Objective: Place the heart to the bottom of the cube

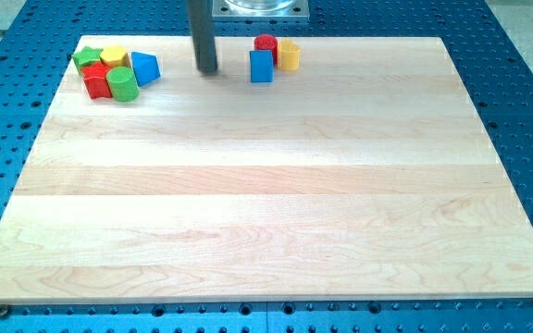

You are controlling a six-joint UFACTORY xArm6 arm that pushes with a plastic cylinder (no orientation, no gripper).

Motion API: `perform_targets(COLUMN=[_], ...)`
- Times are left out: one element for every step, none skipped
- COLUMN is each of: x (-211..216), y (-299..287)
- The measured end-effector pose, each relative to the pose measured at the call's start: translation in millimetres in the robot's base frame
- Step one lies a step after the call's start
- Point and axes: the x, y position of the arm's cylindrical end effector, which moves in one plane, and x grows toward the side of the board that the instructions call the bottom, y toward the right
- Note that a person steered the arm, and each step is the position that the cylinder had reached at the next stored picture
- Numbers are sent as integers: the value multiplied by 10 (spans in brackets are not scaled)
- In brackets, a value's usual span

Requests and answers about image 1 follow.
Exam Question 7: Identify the green cylinder block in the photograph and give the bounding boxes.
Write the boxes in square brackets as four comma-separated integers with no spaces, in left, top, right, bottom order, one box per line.
[106,67,139,102]

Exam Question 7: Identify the yellow hexagon block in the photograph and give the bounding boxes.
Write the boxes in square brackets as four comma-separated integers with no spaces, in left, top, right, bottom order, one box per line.
[100,45,130,68]

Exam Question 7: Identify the blue triangle block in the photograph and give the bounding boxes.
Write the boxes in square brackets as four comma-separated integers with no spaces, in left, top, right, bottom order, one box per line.
[131,52,161,87]

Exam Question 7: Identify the left board stop bolt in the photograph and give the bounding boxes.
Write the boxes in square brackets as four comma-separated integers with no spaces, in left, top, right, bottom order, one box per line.
[0,304,11,319]

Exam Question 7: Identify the large wooden board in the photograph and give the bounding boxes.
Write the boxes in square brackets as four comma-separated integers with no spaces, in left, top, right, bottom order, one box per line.
[0,35,533,304]

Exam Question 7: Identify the green star block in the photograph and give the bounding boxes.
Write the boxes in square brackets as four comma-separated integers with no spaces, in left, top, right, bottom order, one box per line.
[71,46,103,76]

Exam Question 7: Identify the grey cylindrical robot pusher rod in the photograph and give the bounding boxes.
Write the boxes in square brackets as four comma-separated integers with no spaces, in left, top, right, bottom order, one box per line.
[186,0,218,75]

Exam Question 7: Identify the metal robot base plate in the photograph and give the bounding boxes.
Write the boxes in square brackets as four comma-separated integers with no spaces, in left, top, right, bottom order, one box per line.
[212,0,310,21]

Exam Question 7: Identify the yellow heart block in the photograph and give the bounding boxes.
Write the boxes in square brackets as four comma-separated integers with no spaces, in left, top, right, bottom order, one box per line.
[278,39,301,71]

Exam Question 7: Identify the blue cube block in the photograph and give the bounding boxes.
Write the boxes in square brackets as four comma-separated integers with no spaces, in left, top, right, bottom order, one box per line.
[249,50,274,83]

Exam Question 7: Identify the red cylinder block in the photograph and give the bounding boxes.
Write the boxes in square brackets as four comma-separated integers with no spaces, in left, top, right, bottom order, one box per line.
[254,34,279,66]

